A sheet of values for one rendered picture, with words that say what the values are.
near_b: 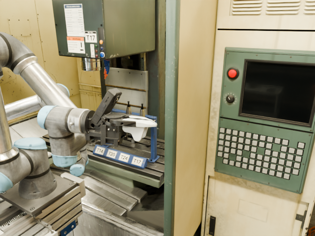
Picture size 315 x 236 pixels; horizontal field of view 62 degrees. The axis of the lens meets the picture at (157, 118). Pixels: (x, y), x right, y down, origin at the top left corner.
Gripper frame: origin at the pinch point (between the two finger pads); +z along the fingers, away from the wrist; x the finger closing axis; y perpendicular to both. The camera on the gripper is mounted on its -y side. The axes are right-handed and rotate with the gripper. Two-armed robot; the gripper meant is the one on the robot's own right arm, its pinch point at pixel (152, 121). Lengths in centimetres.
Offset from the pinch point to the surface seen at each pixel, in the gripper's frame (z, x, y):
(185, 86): 0.8, -42.2, -6.0
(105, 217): -42, -52, 72
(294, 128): 49, -65, 12
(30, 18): -182, -162, -50
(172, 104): -2.0, -31.9, 0.2
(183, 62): 0.2, -37.6, -15.6
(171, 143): -2.2, -34.2, 16.8
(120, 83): -85, -165, 8
